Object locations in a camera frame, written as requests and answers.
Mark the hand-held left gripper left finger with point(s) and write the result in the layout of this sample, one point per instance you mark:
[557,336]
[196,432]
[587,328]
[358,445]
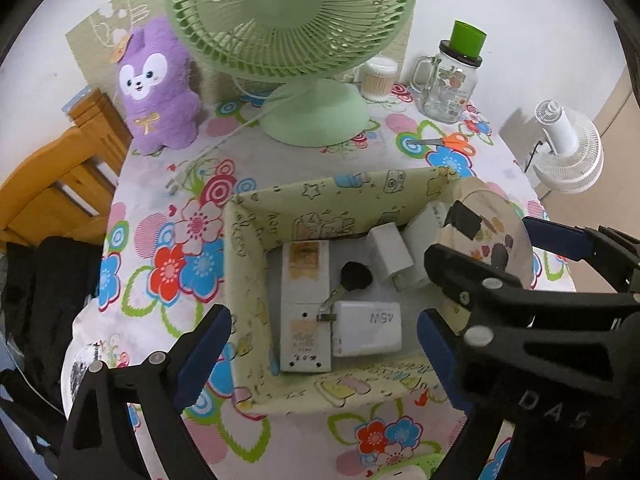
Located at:
[205,355]

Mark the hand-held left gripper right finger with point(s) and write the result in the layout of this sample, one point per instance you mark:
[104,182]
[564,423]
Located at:
[440,355]

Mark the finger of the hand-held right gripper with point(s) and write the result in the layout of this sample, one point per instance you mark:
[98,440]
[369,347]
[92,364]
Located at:
[555,235]
[465,272]

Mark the small white plug adapter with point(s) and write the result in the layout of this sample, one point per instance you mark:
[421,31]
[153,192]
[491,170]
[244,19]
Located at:
[390,255]

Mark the white charger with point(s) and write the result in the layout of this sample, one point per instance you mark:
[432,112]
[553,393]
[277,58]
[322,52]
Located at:
[365,330]

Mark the key with black fob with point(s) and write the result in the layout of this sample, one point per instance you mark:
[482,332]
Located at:
[355,276]

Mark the green patterned storage box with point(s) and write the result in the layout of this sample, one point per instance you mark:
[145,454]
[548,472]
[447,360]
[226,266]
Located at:
[280,210]

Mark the translucent white adapter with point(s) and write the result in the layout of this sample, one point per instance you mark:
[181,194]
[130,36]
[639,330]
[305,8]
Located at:
[422,230]

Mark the white floor fan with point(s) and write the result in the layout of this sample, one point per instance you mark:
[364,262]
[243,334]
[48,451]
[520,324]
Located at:
[570,145]

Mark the white power strip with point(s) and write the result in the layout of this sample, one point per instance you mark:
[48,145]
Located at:
[305,290]

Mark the white cloth with black print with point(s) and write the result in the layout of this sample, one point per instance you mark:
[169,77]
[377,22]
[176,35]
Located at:
[85,325]

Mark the green panda compact case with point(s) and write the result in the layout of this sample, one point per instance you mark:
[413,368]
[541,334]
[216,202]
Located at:
[400,474]

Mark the floral tablecloth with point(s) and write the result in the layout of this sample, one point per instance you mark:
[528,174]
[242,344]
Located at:
[150,195]

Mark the black clothing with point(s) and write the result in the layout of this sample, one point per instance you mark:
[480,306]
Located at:
[50,285]

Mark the glass mug jar green lid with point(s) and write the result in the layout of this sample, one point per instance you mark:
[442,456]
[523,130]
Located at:
[445,95]

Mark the cotton swab jar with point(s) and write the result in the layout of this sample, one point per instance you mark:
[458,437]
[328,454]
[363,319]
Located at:
[377,82]

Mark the green desk fan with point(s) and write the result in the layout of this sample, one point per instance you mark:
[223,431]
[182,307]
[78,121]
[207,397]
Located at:
[310,110]

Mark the wooden chair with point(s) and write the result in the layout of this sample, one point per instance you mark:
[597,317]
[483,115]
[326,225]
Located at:
[45,180]

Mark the purple plush bunny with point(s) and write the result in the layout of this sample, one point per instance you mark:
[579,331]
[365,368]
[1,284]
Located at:
[155,110]

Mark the blue packet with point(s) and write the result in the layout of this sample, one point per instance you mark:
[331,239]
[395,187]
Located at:
[77,97]

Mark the beige bunny print wall mat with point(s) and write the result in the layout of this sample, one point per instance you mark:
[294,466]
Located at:
[90,40]

